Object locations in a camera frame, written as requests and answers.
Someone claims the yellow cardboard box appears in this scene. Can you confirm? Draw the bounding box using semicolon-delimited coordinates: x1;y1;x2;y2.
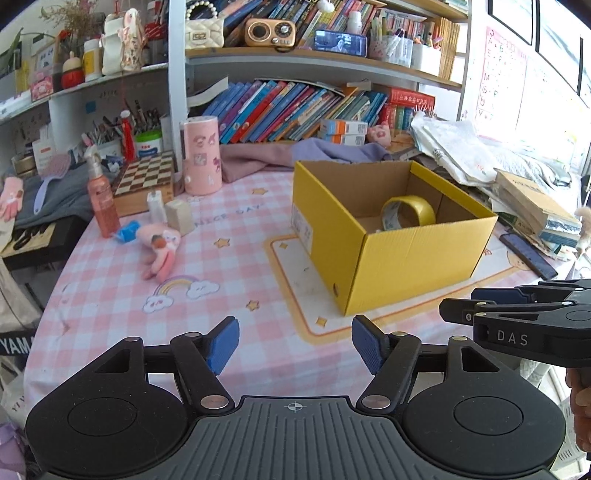
291;161;497;315

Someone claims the orange white medicine box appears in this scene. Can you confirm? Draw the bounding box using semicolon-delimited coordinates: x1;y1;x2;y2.
318;119;369;146

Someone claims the beige eraser block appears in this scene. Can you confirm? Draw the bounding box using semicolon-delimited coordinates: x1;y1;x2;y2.
164;199;195;236

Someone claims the pink spray bottle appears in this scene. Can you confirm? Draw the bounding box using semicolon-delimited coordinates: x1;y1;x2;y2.
84;145;120;238

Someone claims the wooden retro radio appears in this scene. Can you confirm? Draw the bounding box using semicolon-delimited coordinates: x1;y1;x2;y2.
245;18;296;48

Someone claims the dark smartphone on table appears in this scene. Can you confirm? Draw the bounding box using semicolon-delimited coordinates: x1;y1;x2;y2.
499;233;558;280

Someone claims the pink purple cloth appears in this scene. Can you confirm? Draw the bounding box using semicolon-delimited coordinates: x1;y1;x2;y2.
221;138;393;183

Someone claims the pink knitted glove toy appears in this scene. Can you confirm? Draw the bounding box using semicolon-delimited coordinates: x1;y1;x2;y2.
136;223;181;283

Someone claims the pink cylindrical container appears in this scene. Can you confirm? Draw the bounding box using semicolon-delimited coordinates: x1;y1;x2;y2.
182;116;222;196

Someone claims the white shelf unit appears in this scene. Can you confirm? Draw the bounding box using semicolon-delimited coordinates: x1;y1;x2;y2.
1;2;465;169

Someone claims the red tassel ornament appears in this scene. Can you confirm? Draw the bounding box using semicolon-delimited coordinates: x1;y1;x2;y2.
120;110;136;163

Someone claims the cream quilted handbag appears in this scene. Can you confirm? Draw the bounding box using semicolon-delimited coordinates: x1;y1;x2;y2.
185;1;224;51

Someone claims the stack of old books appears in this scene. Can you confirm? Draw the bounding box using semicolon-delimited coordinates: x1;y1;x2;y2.
490;170;581;257

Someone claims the white green jar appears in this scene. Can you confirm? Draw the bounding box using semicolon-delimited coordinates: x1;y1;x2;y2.
135;130;163;159

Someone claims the pink checkered tablecloth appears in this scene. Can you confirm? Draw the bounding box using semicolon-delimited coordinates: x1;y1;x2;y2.
24;171;538;405

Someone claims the pink pig plush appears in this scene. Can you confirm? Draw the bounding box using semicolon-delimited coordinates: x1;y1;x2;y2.
367;124;392;149

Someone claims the grey folded clothing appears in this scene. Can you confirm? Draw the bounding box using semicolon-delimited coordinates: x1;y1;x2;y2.
4;165;94;229

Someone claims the person's right hand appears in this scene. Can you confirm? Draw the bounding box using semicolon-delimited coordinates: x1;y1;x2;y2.
566;369;591;453

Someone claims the pink glove on clothes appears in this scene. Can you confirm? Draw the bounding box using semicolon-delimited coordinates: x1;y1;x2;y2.
0;177;24;222

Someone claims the yellow tape roll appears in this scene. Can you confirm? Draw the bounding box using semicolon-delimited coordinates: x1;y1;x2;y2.
381;195;436;231

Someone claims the purple hair brush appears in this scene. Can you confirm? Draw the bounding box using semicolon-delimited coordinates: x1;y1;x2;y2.
33;154;71;215

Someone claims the blue wrapper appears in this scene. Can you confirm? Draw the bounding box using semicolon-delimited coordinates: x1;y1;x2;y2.
113;220;140;244

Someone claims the wooden chess board box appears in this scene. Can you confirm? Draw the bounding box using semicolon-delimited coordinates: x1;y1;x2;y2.
111;152;174;217

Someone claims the white tote bags pile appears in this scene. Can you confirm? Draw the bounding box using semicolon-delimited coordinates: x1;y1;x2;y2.
410;112;573;189

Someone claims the row of colourful books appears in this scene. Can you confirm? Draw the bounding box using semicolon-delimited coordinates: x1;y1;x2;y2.
204;79;436;145

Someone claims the white power adapter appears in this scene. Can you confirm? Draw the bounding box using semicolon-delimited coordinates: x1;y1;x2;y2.
146;190;167;224

